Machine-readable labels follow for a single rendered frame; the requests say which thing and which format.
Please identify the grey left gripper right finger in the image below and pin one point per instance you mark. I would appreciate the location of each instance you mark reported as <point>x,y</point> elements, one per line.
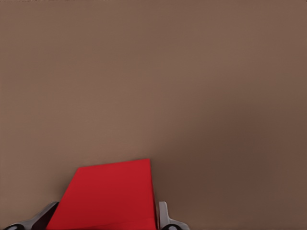
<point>165,216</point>

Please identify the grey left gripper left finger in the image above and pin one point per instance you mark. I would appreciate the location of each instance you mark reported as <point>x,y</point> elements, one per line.
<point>40,216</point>

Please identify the red wooden cube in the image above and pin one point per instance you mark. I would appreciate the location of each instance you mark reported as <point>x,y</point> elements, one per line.
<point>108,194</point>

